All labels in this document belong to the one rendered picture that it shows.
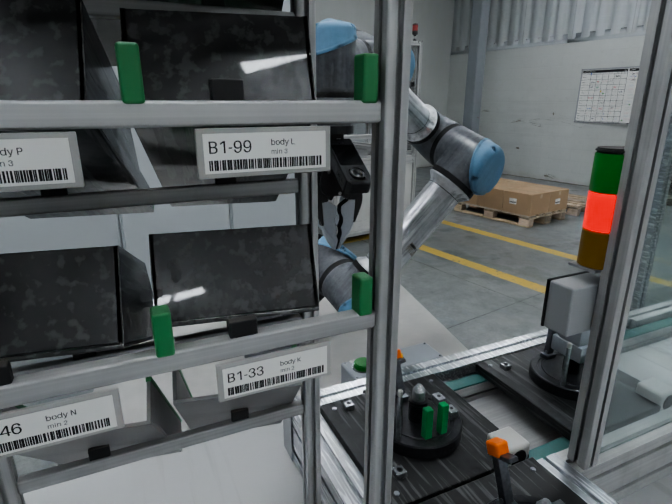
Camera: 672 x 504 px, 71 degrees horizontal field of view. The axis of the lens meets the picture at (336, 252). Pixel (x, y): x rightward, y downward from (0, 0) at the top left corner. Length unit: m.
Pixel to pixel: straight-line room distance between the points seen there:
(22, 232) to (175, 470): 2.71
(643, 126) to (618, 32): 8.97
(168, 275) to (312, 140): 0.16
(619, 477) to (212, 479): 0.66
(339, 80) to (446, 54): 10.83
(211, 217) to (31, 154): 3.42
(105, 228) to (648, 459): 3.21
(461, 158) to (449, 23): 10.61
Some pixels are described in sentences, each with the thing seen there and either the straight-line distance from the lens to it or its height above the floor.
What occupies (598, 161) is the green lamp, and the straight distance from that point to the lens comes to 0.68.
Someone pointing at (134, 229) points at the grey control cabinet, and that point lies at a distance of 3.56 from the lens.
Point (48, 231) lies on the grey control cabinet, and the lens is 3.49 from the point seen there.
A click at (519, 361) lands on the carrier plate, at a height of 0.97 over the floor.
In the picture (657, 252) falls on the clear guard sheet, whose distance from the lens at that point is 0.76.
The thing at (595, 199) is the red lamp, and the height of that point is 1.35.
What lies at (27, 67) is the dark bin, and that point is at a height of 1.49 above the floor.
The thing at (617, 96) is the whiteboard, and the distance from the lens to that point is 9.47.
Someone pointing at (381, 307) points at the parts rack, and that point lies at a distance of 0.37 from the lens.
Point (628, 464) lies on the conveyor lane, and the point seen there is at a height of 0.93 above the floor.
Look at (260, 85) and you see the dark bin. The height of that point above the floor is 1.48.
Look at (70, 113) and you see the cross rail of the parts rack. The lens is 0.30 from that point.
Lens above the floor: 1.47
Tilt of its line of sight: 18 degrees down
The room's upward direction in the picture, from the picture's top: straight up
